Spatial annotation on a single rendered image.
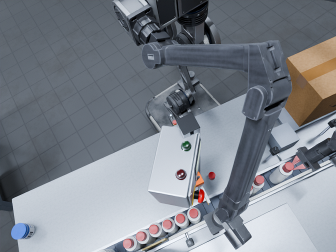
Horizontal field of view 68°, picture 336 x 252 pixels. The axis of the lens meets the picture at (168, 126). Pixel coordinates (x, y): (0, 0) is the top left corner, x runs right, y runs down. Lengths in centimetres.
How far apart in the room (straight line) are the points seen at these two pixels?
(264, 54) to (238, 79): 199
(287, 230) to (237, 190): 54
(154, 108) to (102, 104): 64
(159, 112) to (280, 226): 128
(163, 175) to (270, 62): 34
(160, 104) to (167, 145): 150
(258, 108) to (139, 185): 86
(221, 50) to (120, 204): 91
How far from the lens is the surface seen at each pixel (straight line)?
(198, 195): 72
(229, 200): 74
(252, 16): 309
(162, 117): 205
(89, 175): 137
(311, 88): 120
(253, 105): 54
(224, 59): 61
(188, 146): 59
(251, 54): 55
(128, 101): 248
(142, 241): 102
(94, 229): 132
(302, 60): 127
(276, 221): 121
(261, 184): 102
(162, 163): 60
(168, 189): 59
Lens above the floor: 205
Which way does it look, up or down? 64 degrees down
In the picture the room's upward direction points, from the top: 16 degrees counter-clockwise
